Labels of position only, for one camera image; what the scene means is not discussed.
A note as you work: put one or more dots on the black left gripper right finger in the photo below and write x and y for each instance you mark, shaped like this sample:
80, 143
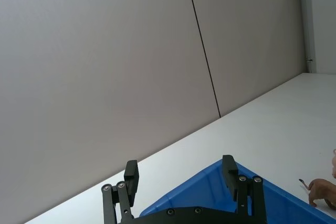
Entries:
229, 174

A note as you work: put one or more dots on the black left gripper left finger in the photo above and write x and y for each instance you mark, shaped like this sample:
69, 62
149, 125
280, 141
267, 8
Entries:
130, 182

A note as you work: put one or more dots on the small dark thin tool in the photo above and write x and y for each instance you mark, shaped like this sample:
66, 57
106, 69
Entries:
304, 183

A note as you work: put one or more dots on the person's hand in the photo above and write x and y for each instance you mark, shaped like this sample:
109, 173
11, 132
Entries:
334, 165
323, 190

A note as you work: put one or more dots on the blue plastic bin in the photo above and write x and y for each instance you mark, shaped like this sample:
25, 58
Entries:
273, 203

